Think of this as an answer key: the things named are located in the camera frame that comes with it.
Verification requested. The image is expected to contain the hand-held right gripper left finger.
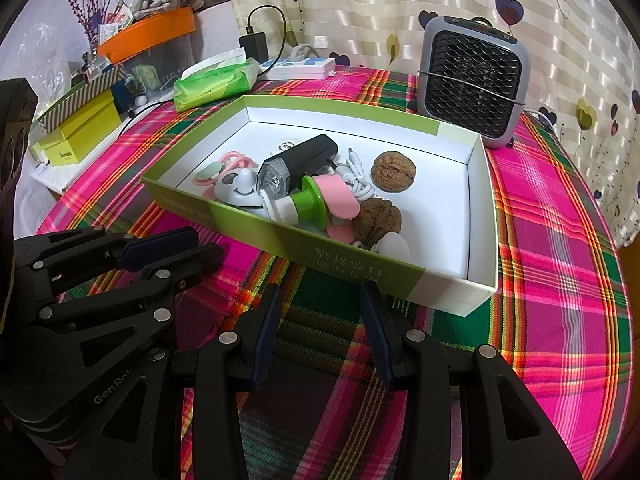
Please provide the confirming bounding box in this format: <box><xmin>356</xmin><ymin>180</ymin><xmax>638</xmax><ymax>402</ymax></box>
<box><xmin>60</xmin><ymin>284</ymin><xmax>283</xmax><ymax>480</ymax></box>

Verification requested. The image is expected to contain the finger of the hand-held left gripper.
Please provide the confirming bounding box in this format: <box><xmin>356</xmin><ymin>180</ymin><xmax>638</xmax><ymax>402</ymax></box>
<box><xmin>15</xmin><ymin>226</ymin><xmax>198</xmax><ymax>291</ymax></box>
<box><xmin>35</xmin><ymin>244</ymin><xmax>225</xmax><ymax>331</ymax></box>

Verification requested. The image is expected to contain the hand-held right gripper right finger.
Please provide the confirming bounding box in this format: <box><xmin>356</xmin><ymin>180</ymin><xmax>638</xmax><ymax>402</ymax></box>
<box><xmin>359</xmin><ymin>282</ymin><xmax>583</xmax><ymax>480</ymax></box>

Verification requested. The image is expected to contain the pink clip with green pad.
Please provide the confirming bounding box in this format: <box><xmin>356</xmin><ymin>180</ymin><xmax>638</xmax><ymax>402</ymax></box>
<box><xmin>194</xmin><ymin>151</ymin><xmax>253</xmax><ymax>198</ymax></box>

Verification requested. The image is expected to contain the brown walnut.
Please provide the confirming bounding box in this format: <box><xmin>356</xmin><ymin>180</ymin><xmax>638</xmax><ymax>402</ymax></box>
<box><xmin>352</xmin><ymin>197</ymin><xmax>403</xmax><ymax>247</ymax></box>
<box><xmin>371</xmin><ymin>151</ymin><xmax>417</xmax><ymax>192</ymax></box>

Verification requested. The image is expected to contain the green and white plunger gadget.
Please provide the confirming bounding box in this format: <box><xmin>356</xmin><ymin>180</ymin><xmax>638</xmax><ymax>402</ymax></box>
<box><xmin>262</xmin><ymin>175</ymin><xmax>328</xmax><ymax>224</ymax></box>

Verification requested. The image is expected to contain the plain pink clip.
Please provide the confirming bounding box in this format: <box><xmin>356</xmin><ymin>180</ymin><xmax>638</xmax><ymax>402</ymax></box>
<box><xmin>313</xmin><ymin>175</ymin><xmax>361</xmax><ymax>243</ymax></box>

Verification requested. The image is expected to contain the small white round jar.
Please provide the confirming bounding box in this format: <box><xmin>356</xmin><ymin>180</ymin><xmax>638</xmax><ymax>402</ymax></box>
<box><xmin>268</xmin><ymin>137</ymin><xmax>301</xmax><ymax>156</ymax></box>

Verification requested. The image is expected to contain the black bike light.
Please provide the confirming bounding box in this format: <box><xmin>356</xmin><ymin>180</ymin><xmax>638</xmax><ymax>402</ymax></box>
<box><xmin>256</xmin><ymin>134</ymin><xmax>338</xmax><ymax>196</ymax></box>

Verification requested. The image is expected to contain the white charging cable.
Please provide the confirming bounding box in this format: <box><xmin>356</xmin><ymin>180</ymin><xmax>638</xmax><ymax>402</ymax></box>
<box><xmin>332</xmin><ymin>146</ymin><xmax>378</xmax><ymax>200</ymax></box>

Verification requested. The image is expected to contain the green cardboard box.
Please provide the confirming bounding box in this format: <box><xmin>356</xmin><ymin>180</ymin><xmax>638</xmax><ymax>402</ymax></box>
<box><xmin>141</xmin><ymin>94</ymin><xmax>499</xmax><ymax>316</ymax></box>

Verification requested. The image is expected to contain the yellow cardboard box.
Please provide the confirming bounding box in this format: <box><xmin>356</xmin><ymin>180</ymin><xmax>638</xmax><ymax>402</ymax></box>
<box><xmin>30</xmin><ymin>91</ymin><xmax>123</xmax><ymax>166</ymax></box>

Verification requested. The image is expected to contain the striped green box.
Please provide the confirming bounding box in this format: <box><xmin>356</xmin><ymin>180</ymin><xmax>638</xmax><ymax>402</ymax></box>
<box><xmin>35</xmin><ymin>67</ymin><xmax>128</xmax><ymax>131</ymax></box>

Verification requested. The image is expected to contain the green tissue pack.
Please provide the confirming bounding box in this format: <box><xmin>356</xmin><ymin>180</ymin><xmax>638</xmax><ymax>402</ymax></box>
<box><xmin>173</xmin><ymin>47</ymin><xmax>261</xmax><ymax>112</ymax></box>

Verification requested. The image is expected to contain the clear plastic bag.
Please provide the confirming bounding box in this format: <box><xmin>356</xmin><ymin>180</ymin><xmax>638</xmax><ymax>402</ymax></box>
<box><xmin>20</xmin><ymin>22</ymin><xmax>73</xmax><ymax>106</ymax></box>

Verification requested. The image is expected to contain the orange lid storage bin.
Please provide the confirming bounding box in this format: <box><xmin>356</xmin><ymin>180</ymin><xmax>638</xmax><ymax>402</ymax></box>
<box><xmin>96</xmin><ymin>6</ymin><xmax>198</xmax><ymax>81</ymax></box>

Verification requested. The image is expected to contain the white power strip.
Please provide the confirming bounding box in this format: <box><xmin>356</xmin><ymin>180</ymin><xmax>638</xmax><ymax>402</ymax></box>
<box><xmin>260</xmin><ymin>55</ymin><xmax>337</xmax><ymax>81</ymax></box>

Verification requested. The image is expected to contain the black power adapter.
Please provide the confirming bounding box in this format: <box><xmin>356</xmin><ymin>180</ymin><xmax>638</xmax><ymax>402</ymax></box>
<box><xmin>239</xmin><ymin>32</ymin><xmax>270</xmax><ymax>60</ymax></box>

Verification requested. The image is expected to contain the grey space heater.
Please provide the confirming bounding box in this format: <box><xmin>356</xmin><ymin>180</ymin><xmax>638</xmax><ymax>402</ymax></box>
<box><xmin>417</xmin><ymin>10</ymin><xmax>528</xmax><ymax>150</ymax></box>

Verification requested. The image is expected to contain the black charger cable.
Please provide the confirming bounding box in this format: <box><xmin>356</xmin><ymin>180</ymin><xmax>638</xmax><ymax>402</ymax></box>
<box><xmin>246</xmin><ymin>5</ymin><xmax>288</xmax><ymax>56</ymax></box>

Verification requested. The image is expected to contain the white heater cable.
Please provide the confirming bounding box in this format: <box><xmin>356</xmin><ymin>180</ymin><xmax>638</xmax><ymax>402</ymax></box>
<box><xmin>520</xmin><ymin>107</ymin><xmax>558</xmax><ymax>136</ymax></box>

